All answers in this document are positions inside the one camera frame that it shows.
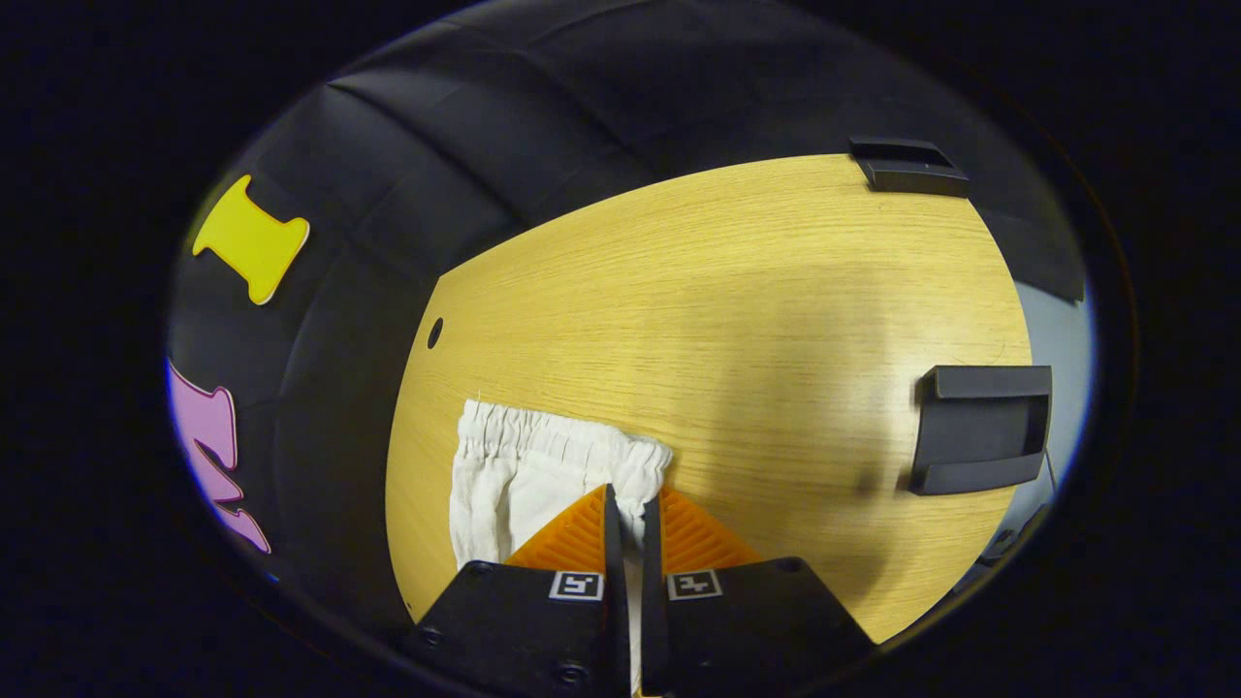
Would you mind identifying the black plastic holder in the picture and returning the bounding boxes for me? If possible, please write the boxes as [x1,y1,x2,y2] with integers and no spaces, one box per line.
[909,365,1053,496]
[848,136,971,199]

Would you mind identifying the black backdrop cloth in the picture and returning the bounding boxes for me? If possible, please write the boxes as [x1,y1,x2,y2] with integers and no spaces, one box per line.
[165,0,1087,621]

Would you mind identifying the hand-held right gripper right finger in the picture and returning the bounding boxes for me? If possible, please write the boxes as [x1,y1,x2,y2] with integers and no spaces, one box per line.
[640,488,878,697]

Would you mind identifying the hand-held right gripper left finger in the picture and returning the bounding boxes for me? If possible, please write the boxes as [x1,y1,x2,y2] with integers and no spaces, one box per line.
[402,483,631,697]

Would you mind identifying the white jeans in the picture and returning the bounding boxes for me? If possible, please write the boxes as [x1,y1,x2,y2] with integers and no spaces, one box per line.
[449,399,674,694]

